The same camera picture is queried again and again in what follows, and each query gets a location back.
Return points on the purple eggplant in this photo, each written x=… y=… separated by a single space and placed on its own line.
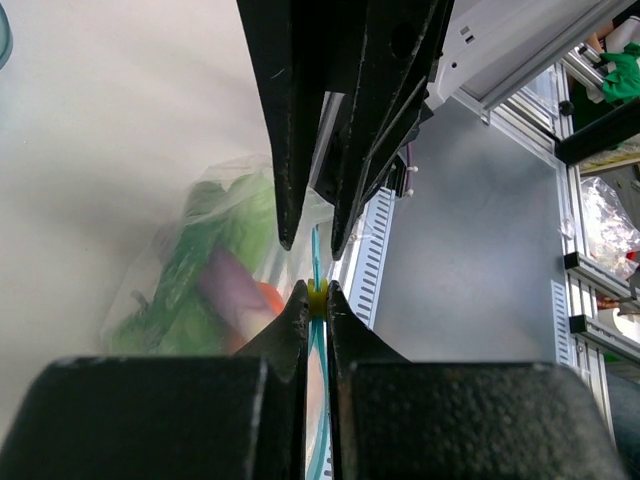
x=228 y=286

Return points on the white slotted cable duct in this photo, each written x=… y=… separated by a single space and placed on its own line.
x=360 y=271

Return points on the green bell pepper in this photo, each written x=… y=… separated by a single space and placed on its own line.
x=240 y=217

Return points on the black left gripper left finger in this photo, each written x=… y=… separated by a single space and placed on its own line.
x=217 y=417

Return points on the light green cucumber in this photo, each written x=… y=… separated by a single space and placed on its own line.
x=177 y=321

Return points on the background aluminium frame shelf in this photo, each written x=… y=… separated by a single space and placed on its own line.
x=535 y=51

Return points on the green cloth in background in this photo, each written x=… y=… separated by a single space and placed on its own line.
x=621 y=85

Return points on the orange tomato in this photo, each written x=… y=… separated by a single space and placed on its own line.
x=256 y=319

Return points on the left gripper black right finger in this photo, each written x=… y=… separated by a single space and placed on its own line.
x=393 y=418

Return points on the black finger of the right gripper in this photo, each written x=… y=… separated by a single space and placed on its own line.
x=286 y=42
x=398 y=46

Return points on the clear zip top bag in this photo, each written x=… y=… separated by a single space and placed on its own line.
x=280 y=268

